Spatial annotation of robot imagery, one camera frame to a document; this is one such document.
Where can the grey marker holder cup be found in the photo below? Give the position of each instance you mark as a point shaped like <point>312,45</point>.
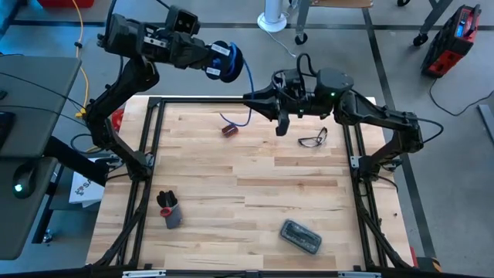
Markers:
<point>173,218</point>

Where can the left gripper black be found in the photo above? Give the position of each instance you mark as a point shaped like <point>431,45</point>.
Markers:
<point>189,50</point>

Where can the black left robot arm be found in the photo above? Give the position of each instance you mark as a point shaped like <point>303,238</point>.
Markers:
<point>131,81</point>

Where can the red and black bit holder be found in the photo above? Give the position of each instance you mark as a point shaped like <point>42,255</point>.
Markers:
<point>229,130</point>

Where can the grey desk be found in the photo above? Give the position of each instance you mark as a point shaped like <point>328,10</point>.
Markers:
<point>31,96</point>

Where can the black keyboard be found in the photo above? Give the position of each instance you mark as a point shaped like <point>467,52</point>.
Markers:
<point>3,127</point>

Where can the black aluminium frame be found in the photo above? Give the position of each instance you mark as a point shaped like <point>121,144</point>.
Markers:
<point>193,100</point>

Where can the white pole base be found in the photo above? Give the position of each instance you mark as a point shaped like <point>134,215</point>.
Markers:
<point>272,17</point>

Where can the red round object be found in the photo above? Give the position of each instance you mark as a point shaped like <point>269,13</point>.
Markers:
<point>117,119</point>

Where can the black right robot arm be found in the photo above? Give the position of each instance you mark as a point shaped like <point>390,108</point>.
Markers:
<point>386,116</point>

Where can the black computer mouse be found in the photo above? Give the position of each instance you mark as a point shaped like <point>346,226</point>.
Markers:
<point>23,181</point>

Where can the small red plastic bin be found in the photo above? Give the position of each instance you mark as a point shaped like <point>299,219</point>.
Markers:
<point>65,3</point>

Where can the black cart leg with caster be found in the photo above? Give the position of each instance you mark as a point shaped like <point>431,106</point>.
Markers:
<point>302,19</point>
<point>432,19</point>

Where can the red and black tool case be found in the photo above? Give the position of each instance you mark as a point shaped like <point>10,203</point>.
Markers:
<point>451,40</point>

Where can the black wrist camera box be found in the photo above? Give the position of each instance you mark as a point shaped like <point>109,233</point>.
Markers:
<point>182,20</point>

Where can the crumpled dark bag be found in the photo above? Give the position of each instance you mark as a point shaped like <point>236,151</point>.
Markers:
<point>310,142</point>

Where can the white printed paper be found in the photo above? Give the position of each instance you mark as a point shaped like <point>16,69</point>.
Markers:
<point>83,189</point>

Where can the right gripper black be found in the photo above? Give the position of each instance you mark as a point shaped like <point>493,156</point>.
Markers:
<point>297,96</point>

